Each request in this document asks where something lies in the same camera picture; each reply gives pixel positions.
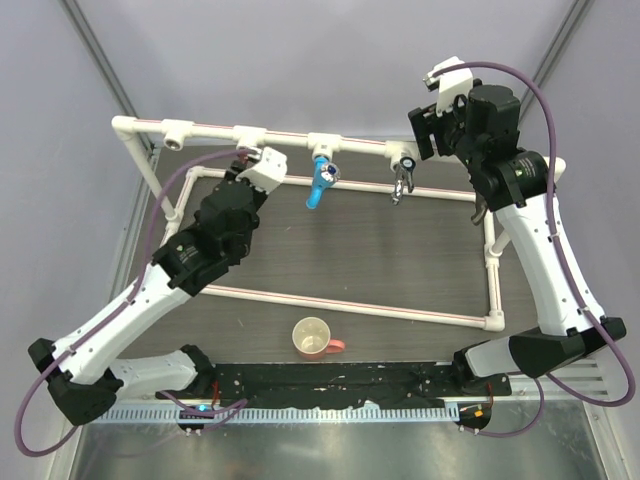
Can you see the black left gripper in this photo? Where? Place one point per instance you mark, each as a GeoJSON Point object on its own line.
{"type": "Point", "coordinates": [239, 169]}

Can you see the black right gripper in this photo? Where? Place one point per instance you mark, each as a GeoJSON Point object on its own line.
{"type": "Point", "coordinates": [422, 122]}

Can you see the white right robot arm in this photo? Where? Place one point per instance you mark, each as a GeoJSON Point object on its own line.
{"type": "Point", "coordinates": [481, 130]}

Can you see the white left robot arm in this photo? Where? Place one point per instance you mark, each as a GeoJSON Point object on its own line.
{"type": "Point", "coordinates": [84, 372]}

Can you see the chrome faucet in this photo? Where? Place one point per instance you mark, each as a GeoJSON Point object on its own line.
{"type": "Point", "coordinates": [403, 181]}

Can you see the blue plastic faucet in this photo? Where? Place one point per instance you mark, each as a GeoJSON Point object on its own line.
{"type": "Point", "coordinates": [326, 175]}

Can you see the dark bronze lever faucet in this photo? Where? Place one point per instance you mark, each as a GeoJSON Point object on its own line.
{"type": "Point", "coordinates": [481, 210]}

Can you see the pink mug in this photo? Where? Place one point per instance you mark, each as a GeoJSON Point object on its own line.
{"type": "Point", "coordinates": [312, 339]}

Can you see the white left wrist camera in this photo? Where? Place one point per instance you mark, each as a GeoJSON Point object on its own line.
{"type": "Point", "coordinates": [267, 173]}

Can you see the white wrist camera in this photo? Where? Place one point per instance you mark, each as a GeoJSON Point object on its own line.
{"type": "Point", "coordinates": [267, 173]}
{"type": "Point", "coordinates": [448, 85]}

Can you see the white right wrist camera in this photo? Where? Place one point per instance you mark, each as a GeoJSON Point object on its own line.
{"type": "Point", "coordinates": [448, 85]}

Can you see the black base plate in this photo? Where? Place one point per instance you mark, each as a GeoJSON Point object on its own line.
{"type": "Point", "coordinates": [340, 385]}

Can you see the slotted cable duct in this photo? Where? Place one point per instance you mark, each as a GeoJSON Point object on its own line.
{"type": "Point", "coordinates": [166, 412]}

